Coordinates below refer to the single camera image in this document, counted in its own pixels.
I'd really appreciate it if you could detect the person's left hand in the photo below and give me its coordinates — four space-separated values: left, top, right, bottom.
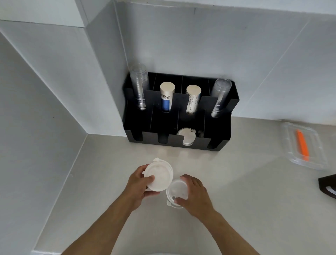
123 165 160 211

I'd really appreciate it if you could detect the person's right hand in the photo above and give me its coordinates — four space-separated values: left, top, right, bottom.
174 174 218 218

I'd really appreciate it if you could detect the translucent white cup lid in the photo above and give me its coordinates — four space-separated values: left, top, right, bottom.
166 178 189 209

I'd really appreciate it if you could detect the stack of white cup lids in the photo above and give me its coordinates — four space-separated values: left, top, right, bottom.
142 158 174 192

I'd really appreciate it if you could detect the person's left forearm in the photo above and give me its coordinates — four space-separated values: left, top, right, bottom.
61 200 141 255

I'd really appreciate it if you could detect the person's right forearm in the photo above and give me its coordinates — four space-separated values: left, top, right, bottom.
195 210 260 255

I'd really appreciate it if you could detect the black cup organizer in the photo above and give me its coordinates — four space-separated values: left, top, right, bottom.
122 71 240 152

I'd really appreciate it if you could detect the row of white lids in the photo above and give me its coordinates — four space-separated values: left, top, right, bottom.
177 128 197 146

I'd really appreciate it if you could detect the blue print paper cup stack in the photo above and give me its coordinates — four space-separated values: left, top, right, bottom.
160 82 175 113

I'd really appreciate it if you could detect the patterned white paper cup stack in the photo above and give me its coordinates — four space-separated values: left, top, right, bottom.
186 85 202 115

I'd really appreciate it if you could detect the tall clear plastic cup stack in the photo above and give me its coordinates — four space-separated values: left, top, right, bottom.
129 64 150 111

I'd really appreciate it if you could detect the short clear plastic cup stack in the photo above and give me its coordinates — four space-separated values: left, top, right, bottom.
211 78 232 118

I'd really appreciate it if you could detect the orange utensil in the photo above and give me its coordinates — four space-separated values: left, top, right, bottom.
296 129 310 161

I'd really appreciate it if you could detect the clear plastic container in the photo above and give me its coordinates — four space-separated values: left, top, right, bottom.
280 122 329 171

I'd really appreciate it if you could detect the black object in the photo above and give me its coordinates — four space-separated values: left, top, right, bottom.
318 174 336 199

